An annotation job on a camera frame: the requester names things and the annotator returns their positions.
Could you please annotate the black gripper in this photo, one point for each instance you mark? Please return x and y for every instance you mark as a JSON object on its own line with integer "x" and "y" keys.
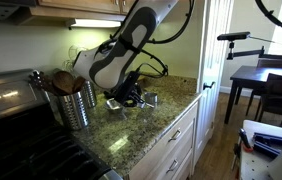
{"x": 127, "y": 86}

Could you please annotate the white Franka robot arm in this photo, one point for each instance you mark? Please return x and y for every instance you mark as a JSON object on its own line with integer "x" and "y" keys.
{"x": 114, "y": 63}

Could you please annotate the large silver measuring cup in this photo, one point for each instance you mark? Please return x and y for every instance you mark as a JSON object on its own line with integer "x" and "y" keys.
{"x": 151, "y": 97}

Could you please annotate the small perforated steel utensil holder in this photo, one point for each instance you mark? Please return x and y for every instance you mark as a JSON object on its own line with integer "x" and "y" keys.
{"x": 90, "y": 96}

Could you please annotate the small brown wooden spoon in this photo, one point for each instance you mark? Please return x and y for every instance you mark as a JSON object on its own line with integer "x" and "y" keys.
{"x": 78, "y": 84}

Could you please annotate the large perforated steel utensil holder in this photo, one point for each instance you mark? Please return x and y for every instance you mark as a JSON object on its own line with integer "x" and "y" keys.
{"x": 74, "y": 111}

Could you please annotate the large brown wooden spoon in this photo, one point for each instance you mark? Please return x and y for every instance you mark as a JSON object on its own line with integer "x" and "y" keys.
{"x": 62, "y": 81}

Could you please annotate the under-cabinet light strip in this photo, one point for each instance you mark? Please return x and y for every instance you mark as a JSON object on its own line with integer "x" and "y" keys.
{"x": 96, "y": 23}

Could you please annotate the white panelled door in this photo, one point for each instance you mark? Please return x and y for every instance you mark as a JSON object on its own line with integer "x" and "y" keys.
{"x": 214, "y": 60}

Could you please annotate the dark slotted wooden spatula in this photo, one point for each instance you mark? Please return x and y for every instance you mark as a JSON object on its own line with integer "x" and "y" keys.
{"x": 39, "y": 81}

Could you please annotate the wooden upper kitchen cabinets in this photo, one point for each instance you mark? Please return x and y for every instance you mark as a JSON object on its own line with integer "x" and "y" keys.
{"x": 81, "y": 5}

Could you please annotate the black and orange clamp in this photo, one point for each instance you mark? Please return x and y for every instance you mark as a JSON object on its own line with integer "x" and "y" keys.
{"x": 244, "y": 138}

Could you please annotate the dark wooden dining table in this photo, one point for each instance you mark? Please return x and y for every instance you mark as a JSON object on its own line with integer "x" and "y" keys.
{"x": 254, "y": 73}

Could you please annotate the stainless steel gas range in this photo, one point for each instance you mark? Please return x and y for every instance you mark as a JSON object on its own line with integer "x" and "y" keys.
{"x": 14, "y": 150}

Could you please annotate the dark blue tool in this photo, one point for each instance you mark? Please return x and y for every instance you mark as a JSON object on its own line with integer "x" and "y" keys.
{"x": 267, "y": 143}

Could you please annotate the robot mounting cart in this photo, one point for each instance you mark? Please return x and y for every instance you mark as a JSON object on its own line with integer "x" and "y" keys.
{"x": 257, "y": 170}

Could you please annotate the dark wooden chair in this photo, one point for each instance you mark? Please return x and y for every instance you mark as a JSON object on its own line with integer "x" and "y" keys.
{"x": 281, "y": 96}
{"x": 276, "y": 63}

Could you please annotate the dark range hood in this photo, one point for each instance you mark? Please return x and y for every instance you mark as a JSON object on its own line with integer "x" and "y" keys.
{"x": 1, "y": 11}

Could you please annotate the black bar-shaped camera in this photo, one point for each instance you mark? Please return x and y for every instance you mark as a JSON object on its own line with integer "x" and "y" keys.
{"x": 232, "y": 36}

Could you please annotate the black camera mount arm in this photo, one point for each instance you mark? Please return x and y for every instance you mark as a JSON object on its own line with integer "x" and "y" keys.
{"x": 247, "y": 53}

